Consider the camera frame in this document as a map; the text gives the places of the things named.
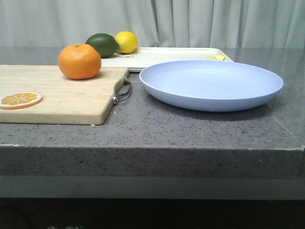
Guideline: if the metal cutting board handle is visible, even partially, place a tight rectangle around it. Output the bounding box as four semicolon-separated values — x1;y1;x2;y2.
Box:
112;78;132;105

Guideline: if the wooden cutting board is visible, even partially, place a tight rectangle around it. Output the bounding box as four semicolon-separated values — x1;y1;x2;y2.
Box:
0;65;129;125

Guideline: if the yellow lemon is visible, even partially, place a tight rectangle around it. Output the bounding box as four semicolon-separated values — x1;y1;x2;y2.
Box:
115;31;138;54

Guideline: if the orange slice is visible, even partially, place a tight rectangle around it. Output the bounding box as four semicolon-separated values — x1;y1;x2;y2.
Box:
0;92;43;110

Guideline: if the yellow-green spoon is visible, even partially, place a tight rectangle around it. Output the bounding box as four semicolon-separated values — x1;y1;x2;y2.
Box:
206;54;226;61

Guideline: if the green lime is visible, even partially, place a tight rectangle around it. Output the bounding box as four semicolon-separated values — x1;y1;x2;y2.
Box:
86;33;119;58

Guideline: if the cream plastic tray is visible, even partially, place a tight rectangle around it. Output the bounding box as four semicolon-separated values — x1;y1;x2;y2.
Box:
102;47;233;73

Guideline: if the light blue plate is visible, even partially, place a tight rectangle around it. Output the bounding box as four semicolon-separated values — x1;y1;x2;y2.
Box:
140;60;284;112

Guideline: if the white curtain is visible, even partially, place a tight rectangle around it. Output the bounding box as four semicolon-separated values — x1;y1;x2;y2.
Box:
0;0;305;49

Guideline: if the orange fruit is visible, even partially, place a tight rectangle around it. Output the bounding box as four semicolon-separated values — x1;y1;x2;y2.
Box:
58;44;102;80

